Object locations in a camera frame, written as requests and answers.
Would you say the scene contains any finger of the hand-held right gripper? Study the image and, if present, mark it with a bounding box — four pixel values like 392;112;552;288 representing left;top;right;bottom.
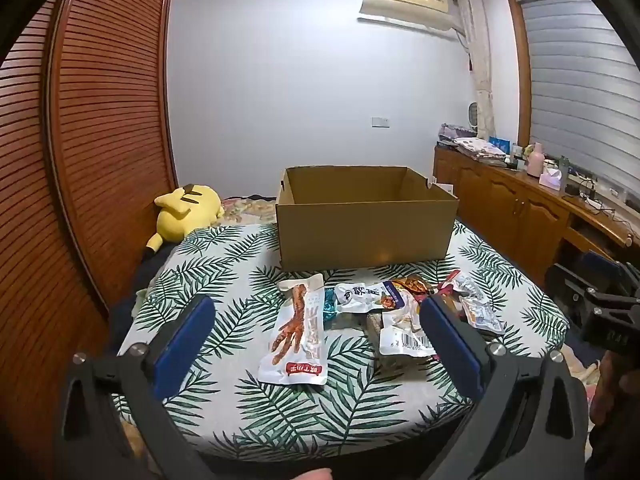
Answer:
580;250;640;292
544;264;602;329

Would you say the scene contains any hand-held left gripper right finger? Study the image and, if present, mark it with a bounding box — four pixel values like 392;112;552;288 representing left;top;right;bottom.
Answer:
419;292;588;480

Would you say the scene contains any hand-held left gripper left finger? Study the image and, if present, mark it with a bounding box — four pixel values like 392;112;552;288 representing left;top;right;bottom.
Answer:
60;295;217;480

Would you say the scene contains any small white snack packet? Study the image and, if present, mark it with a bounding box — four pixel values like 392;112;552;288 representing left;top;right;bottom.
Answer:
460;297;505;336

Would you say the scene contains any white barcode snack packet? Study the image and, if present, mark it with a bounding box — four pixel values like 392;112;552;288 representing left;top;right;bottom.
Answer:
377;295;436;358

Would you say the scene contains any orange snack packet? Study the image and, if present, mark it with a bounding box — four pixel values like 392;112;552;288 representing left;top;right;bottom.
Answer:
390;276;436;295

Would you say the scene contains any clear plastic snack packet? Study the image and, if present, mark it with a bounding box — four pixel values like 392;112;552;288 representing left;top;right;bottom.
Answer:
365;312;438;371

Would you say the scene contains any white and blue snack packet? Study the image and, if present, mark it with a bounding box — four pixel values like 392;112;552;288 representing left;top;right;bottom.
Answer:
334;281;406;313

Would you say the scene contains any white chicken feet snack packet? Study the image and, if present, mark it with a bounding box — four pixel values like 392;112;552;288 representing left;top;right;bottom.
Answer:
257;274;328;386

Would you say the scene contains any teal snack packet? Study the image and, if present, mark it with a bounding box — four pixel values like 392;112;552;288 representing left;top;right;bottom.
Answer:
322;287;346;331

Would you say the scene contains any brown cardboard box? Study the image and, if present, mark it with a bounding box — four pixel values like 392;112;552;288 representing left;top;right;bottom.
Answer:
275;165;460;272

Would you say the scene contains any person's right hand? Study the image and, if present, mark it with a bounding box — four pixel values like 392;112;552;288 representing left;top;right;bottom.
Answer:
597;347;640;411

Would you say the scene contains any person's left hand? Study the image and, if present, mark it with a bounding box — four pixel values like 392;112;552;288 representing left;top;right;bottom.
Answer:
280;467;335;480

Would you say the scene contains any dark blue cloth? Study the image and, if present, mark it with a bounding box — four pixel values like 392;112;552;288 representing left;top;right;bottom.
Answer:
107;247;176;356

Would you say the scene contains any leaf print tablecloth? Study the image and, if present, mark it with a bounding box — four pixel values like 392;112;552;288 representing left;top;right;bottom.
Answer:
117;220;571;446

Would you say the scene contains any wooden cabinet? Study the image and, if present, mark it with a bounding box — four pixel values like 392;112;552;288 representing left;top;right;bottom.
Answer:
432;145;640;286

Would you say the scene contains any pink bottle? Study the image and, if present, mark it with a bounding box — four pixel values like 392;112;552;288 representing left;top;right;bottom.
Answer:
525;142;546;178

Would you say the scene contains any yellow plush toy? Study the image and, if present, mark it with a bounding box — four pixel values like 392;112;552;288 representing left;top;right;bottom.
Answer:
146;183;225;255

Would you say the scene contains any folded patterned cloth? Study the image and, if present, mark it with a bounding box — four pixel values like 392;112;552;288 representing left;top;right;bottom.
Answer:
452;136;508;163

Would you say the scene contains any grey window blind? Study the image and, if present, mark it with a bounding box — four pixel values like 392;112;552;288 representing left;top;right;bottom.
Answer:
515;0;640;196

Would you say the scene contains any purple cloth pile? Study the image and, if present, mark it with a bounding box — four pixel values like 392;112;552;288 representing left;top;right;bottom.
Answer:
437;122;476;147

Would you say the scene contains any cream curtain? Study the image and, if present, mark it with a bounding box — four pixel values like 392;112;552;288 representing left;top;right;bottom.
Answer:
455;0;496;141

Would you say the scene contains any wooden louvered wardrobe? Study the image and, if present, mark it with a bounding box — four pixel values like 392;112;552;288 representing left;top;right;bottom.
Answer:
0;0;178;480

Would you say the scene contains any white air conditioner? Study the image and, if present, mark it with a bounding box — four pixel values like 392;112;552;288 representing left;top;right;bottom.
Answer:
357;0;463;41

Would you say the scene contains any wooden window frame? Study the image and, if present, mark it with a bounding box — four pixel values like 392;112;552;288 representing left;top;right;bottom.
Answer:
505;0;533;148

